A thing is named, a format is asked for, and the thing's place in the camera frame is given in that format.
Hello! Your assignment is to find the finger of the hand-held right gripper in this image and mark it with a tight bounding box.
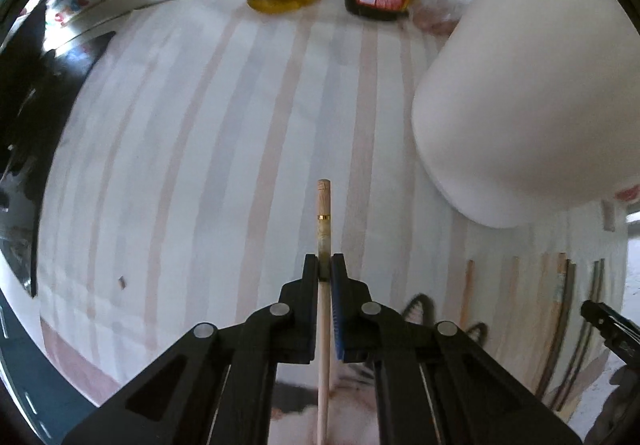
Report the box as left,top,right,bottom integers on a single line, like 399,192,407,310
580,300,640,367

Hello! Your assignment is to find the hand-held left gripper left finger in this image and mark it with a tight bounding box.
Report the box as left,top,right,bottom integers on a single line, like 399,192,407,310
62,254,321,445

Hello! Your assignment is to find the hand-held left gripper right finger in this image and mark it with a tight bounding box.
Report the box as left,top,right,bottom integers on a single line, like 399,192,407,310
331,253,584,445

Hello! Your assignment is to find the light chopstick with gold band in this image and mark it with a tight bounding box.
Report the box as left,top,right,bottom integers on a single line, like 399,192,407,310
315,179,333,445

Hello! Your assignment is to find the white utensil holder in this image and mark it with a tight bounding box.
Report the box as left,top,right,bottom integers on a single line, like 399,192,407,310
411,0,627,229

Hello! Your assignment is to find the light wooden chopstick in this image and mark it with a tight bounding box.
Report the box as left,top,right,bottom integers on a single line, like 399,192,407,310
458,260,475,328

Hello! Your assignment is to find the black stove top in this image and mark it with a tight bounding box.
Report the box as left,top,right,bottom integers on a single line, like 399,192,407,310
0,5,117,298

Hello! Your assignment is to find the black loop-handled utensil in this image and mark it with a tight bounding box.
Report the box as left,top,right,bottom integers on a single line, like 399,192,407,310
400,294,490,351

